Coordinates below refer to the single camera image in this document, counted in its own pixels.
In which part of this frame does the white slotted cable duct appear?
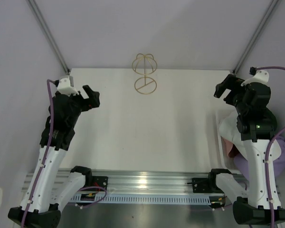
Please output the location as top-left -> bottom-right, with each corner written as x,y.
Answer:
70,193 -> 222,205

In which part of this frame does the gold wire hat stand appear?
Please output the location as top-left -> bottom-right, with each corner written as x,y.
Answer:
132,53 -> 158,95

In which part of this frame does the left aluminium frame post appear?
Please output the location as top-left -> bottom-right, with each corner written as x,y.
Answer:
26,0 -> 70,74

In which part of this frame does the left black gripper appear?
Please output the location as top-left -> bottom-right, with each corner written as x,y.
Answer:
65,85 -> 99,126

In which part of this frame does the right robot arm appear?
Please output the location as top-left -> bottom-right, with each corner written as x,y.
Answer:
207,74 -> 285,228

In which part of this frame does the white plastic basket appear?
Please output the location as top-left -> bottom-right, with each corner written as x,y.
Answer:
215,109 -> 240,174

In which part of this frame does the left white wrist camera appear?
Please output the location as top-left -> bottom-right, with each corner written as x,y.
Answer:
57,75 -> 79,96

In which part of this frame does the right aluminium frame post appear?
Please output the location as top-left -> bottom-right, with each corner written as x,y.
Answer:
232,0 -> 282,75

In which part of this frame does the aluminium frame post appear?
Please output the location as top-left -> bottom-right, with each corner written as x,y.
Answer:
232,0 -> 282,75
26,0 -> 70,74

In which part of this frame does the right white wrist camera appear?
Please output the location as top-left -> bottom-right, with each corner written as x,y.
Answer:
241,67 -> 269,86

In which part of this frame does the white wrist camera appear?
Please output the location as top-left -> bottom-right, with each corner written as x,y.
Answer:
57,75 -> 79,96
241,67 -> 269,86

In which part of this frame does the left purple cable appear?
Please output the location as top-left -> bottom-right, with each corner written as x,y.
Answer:
19,79 -> 61,228

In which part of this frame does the white baseball cap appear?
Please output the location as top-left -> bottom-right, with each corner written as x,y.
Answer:
218,111 -> 247,156

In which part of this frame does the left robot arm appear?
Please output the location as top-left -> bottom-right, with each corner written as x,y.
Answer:
8,85 -> 100,228

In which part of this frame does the black mounting plate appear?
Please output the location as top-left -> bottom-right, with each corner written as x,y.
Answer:
92,176 -> 109,189
191,178 -> 212,193

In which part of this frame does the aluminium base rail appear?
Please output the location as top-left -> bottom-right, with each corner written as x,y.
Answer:
21,169 -> 281,198

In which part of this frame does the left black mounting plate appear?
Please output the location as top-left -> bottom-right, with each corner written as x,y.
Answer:
92,176 -> 109,189

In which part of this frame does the pink baseball cap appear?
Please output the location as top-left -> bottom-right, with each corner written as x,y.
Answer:
223,138 -> 237,158

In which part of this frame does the purple LA baseball cap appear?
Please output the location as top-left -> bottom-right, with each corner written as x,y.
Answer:
233,136 -> 285,181

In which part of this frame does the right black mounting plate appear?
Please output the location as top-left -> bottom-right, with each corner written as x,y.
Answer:
191,178 -> 212,193

